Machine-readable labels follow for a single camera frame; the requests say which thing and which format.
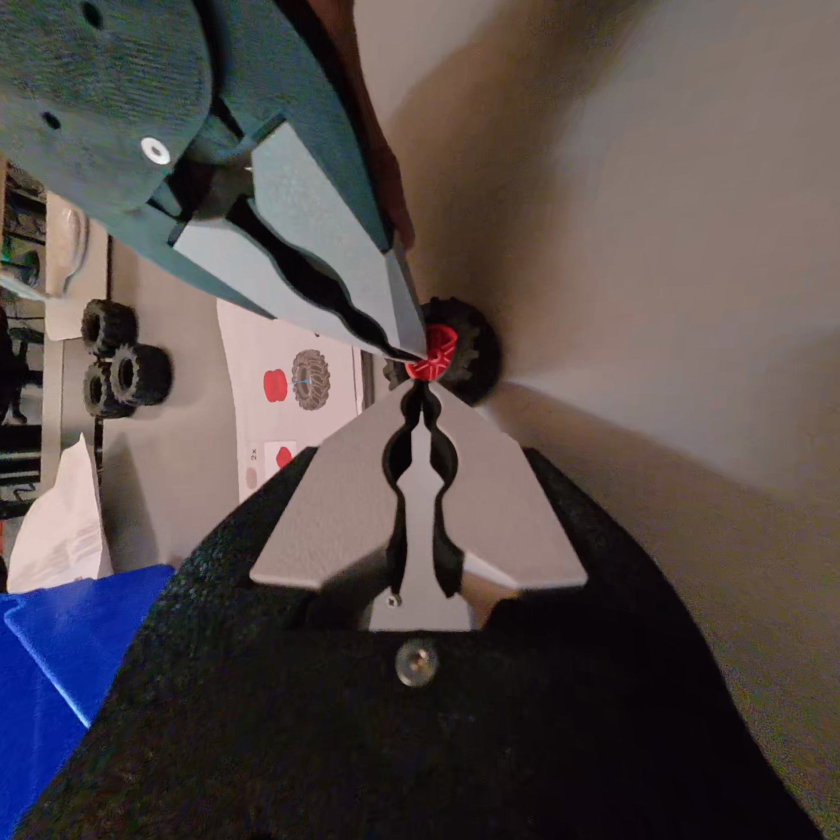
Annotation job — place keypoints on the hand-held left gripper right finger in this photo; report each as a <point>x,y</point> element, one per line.
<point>512,518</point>

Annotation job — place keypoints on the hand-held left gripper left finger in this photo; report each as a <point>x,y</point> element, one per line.
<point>328,518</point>

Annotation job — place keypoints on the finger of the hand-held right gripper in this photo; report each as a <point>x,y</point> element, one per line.
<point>262,275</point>
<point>315,197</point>

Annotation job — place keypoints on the black toy tire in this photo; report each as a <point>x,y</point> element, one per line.
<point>98,394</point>
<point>108,325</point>
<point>482,354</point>
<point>148,377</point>

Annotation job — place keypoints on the red toy wheel rim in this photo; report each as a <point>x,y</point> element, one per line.
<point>436,351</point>

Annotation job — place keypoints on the grey desk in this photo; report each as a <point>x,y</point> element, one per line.
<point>177,472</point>

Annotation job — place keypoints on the person's right hand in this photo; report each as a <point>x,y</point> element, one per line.
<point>387,190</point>

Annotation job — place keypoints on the white instruction booklet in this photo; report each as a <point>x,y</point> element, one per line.
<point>262,354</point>

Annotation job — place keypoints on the pale plastic bag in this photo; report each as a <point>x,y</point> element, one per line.
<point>72,249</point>

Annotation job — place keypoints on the white paper bag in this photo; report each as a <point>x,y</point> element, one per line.
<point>59,525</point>

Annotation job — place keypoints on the blue plastic bin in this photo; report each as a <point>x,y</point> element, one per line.
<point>52,656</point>

